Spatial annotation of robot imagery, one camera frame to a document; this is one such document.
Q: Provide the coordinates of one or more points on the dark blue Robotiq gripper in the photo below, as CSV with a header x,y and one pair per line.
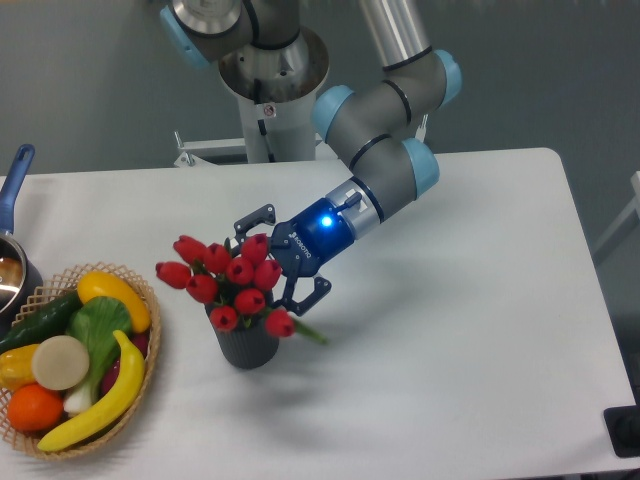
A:
x,y
310,239

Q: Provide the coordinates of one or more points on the red tulip bouquet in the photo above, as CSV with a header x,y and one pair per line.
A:
x,y
234,286

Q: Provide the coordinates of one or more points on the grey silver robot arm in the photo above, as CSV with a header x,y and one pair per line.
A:
x,y
361,128

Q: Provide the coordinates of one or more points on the dark grey ribbed vase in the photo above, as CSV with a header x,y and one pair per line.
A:
x,y
248,348

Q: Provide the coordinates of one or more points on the purple eggplant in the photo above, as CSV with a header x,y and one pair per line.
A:
x,y
141,341

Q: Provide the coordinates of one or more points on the yellow squash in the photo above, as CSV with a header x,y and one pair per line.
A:
x,y
98,283

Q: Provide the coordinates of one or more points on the yellow banana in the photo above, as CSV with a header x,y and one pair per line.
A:
x,y
109,408

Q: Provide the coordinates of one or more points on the green bok choy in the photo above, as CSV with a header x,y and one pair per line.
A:
x,y
93,325

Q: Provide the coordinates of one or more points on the woven wicker basket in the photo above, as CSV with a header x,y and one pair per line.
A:
x,y
58,285

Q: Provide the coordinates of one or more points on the green cucumber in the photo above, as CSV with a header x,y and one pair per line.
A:
x,y
50,320

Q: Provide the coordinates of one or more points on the beige round disc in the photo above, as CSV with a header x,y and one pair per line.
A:
x,y
60,363

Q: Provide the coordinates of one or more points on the yellow bell pepper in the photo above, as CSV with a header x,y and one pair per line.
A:
x,y
16,370

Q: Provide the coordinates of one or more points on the orange fruit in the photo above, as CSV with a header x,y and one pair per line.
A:
x,y
33,408

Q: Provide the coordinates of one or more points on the white furniture edge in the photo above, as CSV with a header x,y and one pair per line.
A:
x,y
620,228

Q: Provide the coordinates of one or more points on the black device at table edge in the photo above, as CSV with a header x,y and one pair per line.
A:
x,y
623,428

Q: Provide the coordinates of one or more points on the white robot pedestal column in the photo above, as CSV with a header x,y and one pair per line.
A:
x,y
276,91

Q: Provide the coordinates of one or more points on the blue handled saucepan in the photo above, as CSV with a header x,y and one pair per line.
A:
x,y
19,277

